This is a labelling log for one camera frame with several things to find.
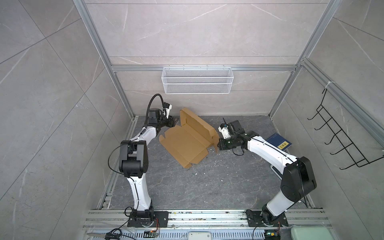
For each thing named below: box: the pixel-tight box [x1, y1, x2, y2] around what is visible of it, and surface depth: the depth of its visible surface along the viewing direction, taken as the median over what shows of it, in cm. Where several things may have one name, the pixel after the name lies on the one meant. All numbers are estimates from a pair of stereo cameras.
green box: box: [290, 226, 333, 240], surface depth 69 cm
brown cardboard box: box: [159, 107, 219, 169], surface depth 103 cm
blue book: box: [266, 132, 292, 151], surface depth 105 cm
